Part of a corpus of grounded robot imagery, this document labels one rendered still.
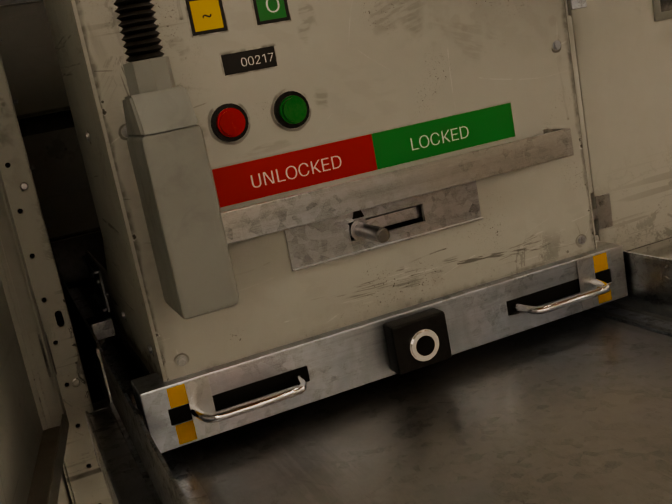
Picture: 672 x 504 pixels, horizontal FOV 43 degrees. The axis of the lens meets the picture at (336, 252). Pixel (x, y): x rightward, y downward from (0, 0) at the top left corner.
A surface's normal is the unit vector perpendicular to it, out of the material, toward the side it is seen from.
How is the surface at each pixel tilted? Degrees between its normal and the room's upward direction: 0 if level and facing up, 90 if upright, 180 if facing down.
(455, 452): 0
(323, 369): 90
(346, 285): 90
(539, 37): 90
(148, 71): 90
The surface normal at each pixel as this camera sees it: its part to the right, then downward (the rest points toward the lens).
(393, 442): -0.18, -0.96
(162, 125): 0.24, -0.37
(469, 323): 0.38, 0.12
